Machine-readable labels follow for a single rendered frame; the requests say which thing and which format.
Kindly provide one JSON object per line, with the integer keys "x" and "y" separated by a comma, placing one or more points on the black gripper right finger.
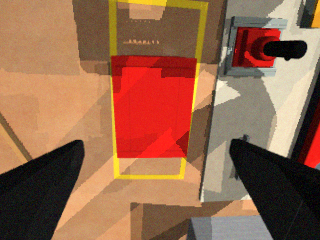
{"x": 285, "y": 192}

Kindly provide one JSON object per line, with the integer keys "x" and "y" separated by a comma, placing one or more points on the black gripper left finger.
{"x": 34, "y": 195}

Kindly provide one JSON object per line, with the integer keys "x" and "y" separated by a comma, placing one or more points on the dark flat bar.
{"x": 16, "y": 146}

